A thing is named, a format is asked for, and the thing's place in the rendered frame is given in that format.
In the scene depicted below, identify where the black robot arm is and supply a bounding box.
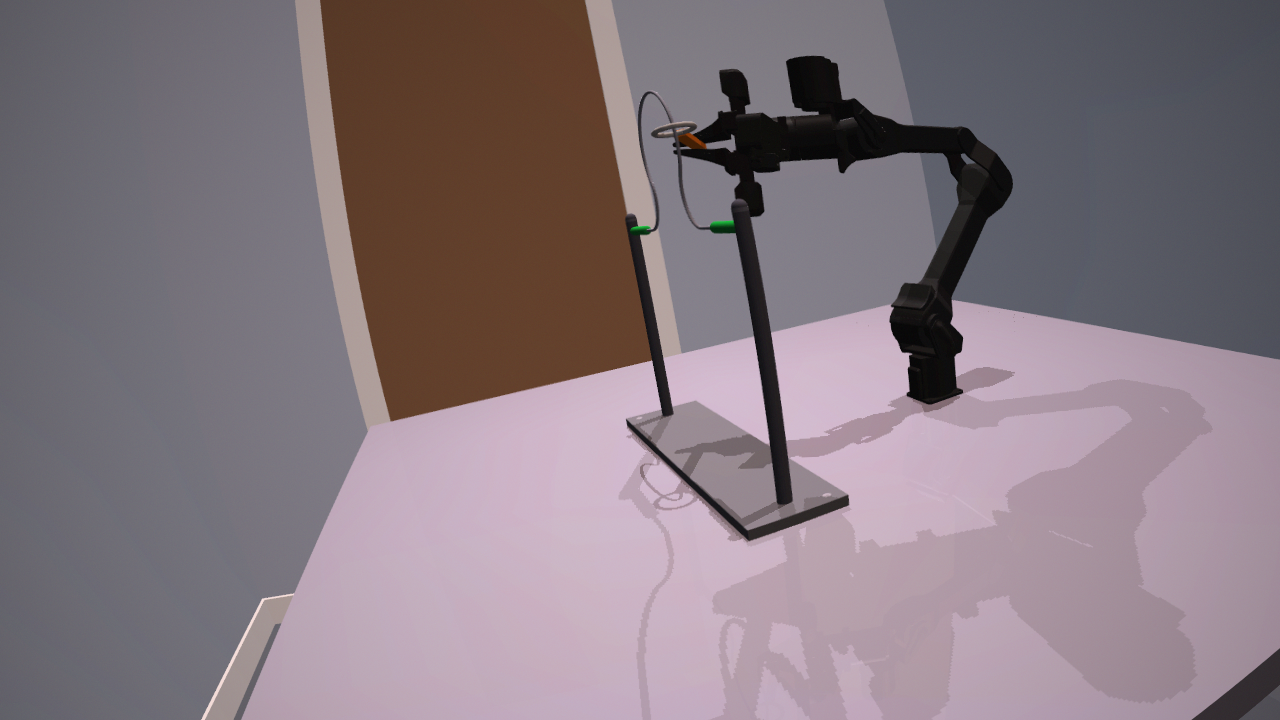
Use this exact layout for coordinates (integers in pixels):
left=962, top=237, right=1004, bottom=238
left=735, top=55, right=1012, bottom=405

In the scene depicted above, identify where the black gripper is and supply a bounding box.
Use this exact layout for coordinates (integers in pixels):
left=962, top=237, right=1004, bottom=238
left=681, top=69, right=801, bottom=217

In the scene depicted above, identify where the orange handle with grey loop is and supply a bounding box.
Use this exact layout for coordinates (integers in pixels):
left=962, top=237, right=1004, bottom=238
left=652, top=120, right=707, bottom=149

